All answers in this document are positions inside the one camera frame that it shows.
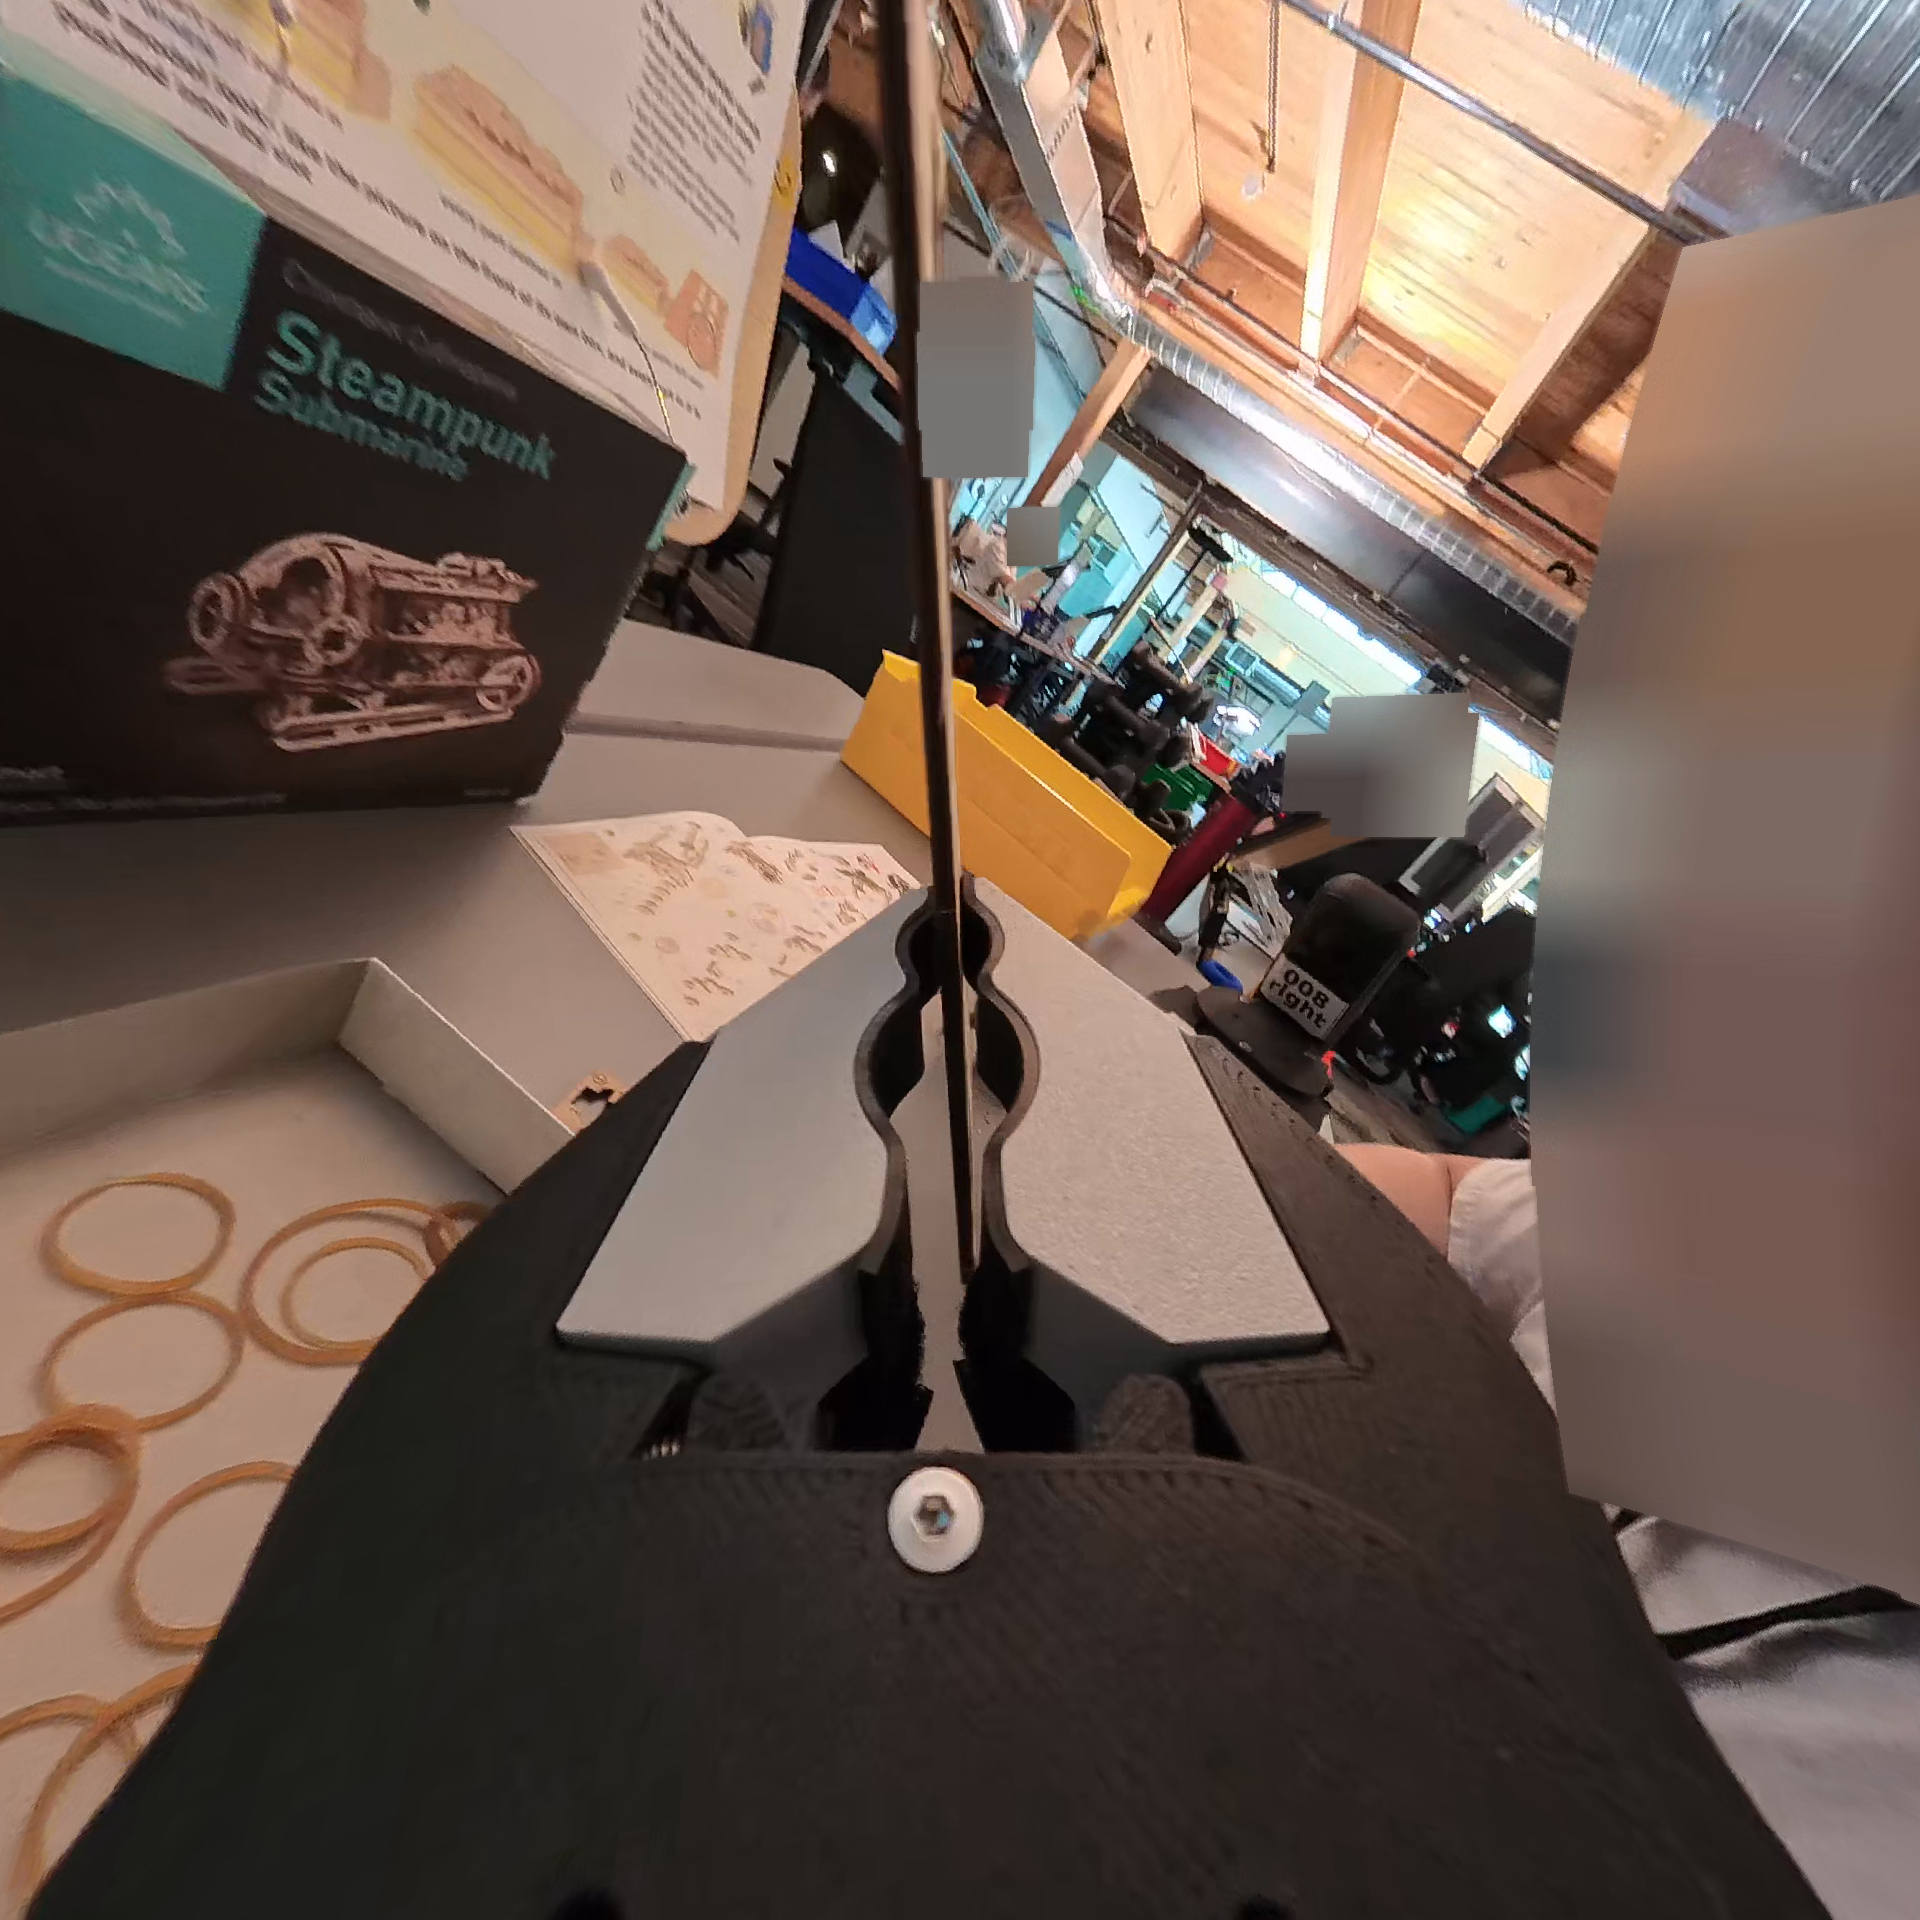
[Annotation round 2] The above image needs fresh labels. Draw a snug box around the silver ventilation duct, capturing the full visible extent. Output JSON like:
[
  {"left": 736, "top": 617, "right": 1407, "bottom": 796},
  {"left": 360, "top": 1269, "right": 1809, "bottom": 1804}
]
[{"left": 959, "top": 0, "right": 1202, "bottom": 395}]

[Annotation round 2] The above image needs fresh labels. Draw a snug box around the yellow plastic bin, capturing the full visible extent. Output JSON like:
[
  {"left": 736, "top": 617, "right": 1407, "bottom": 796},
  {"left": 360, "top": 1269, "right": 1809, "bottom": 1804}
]
[{"left": 838, "top": 650, "right": 1177, "bottom": 945}]

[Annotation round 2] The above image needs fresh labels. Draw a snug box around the black and teal model kit box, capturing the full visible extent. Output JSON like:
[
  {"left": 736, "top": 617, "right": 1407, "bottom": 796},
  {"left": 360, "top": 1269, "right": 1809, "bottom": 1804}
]
[{"left": 0, "top": 32, "right": 693, "bottom": 827}]

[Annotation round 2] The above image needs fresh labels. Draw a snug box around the pile of tan rubber bands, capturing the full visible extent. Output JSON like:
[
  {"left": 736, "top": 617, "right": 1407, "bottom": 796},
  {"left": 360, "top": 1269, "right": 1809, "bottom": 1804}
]
[{"left": 0, "top": 1171, "right": 499, "bottom": 1912}]

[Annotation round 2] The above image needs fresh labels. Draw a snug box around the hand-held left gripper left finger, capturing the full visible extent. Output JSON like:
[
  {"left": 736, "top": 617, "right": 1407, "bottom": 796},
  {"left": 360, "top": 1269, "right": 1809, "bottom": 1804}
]
[{"left": 555, "top": 884, "right": 962, "bottom": 1420}]

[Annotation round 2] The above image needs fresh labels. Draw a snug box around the thin wooden parts sheet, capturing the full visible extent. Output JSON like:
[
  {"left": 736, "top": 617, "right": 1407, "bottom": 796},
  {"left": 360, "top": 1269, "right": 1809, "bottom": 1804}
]
[{"left": 871, "top": 0, "right": 985, "bottom": 1298}]

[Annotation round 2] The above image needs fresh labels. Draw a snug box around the person's grey clothing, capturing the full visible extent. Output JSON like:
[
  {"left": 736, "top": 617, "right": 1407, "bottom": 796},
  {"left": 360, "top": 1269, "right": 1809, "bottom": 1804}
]
[{"left": 1607, "top": 1504, "right": 1920, "bottom": 1920}]

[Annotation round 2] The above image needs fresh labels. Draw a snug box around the open instruction booklet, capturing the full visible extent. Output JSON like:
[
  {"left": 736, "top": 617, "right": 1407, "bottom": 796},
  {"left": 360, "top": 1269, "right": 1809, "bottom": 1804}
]
[{"left": 511, "top": 810, "right": 922, "bottom": 1044}]

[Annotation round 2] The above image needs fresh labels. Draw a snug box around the black partition panel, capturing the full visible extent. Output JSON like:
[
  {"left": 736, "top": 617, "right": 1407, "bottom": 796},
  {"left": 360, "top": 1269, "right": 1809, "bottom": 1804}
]
[{"left": 757, "top": 342, "right": 921, "bottom": 665}]

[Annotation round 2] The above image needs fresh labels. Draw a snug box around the person's right forearm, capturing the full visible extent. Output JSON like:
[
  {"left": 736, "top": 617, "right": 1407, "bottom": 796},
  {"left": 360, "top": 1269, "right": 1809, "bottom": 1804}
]
[{"left": 1335, "top": 1141, "right": 1547, "bottom": 1402}]

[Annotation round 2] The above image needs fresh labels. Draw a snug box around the blue storage bin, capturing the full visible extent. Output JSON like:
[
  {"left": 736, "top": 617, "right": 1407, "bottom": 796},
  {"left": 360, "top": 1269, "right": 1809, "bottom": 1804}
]
[{"left": 786, "top": 225, "right": 905, "bottom": 356}]

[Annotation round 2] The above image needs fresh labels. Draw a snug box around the white cardboard box tray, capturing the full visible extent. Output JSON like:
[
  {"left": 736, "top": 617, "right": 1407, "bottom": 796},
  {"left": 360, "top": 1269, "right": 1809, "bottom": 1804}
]
[{"left": 0, "top": 957, "right": 605, "bottom": 1920}]

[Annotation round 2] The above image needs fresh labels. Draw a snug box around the instruction poster board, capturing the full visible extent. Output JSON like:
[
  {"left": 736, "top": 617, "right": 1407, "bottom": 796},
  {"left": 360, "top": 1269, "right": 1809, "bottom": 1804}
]
[{"left": 0, "top": 0, "right": 811, "bottom": 545}]

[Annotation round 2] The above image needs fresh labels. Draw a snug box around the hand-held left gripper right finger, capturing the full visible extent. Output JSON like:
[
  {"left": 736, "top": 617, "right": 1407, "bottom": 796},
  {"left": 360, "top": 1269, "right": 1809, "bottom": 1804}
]
[{"left": 962, "top": 876, "right": 1337, "bottom": 1420}]

